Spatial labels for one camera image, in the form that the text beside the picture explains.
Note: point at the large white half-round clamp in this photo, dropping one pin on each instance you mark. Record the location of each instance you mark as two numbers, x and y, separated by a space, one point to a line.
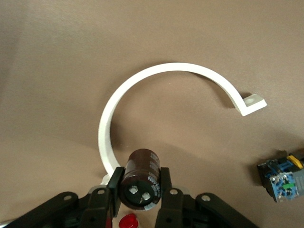
105 123

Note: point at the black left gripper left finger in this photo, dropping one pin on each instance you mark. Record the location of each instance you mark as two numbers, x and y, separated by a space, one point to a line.
115 185

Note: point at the black blue electronic module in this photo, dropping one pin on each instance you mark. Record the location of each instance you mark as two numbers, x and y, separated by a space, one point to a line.
282 180

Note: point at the dark brown cylindrical capacitor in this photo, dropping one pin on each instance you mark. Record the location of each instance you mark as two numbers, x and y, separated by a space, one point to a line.
140 175

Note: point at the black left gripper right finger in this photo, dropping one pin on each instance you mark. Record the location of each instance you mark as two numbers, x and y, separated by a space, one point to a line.
165 183

